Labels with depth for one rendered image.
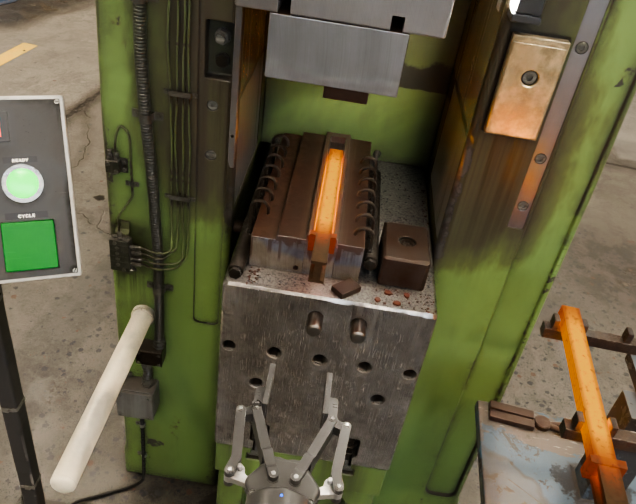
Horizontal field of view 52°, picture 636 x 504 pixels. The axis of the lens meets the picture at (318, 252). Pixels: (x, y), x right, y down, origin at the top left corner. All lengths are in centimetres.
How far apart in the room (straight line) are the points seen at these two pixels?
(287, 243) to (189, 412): 71
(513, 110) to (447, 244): 30
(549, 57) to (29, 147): 82
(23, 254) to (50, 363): 125
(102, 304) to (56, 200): 144
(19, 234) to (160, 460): 100
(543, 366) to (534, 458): 131
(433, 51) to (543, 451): 84
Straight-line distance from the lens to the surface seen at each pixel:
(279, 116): 155
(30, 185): 107
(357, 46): 97
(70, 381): 224
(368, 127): 154
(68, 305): 250
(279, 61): 99
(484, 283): 136
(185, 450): 185
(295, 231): 114
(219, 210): 130
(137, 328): 145
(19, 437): 157
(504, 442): 128
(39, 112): 108
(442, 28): 96
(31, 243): 108
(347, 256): 114
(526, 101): 115
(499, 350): 150
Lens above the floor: 164
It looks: 36 degrees down
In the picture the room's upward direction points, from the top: 9 degrees clockwise
